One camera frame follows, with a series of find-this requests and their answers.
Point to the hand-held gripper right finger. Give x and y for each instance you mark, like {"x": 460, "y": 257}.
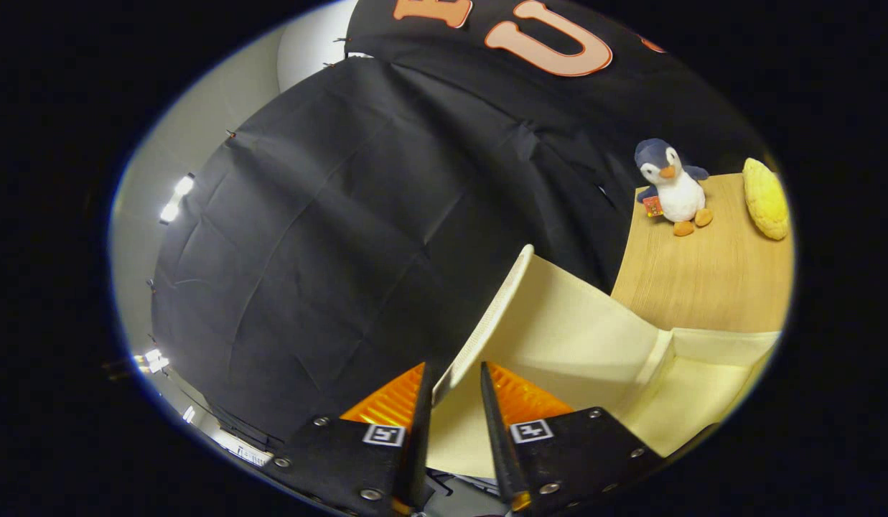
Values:
{"x": 502, "y": 459}

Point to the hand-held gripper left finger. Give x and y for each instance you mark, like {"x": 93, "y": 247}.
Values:
{"x": 418, "y": 459}

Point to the cream fabric storage box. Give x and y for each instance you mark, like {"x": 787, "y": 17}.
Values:
{"x": 573, "y": 337}

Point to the black backdrop cloth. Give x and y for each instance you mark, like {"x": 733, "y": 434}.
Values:
{"x": 307, "y": 251}

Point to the bright lamp fixture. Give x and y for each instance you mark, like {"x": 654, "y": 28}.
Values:
{"x": 153, "y": 360}

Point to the penguin plush toy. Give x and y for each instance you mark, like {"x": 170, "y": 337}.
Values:
{"x": 679, "y": 194}

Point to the ceiling light panel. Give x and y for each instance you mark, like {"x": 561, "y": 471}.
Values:
{"x": 176, "y": 199}

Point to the yellow round plush cushion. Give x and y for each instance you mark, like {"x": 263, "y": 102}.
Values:
{"x": 767, "y": 197}

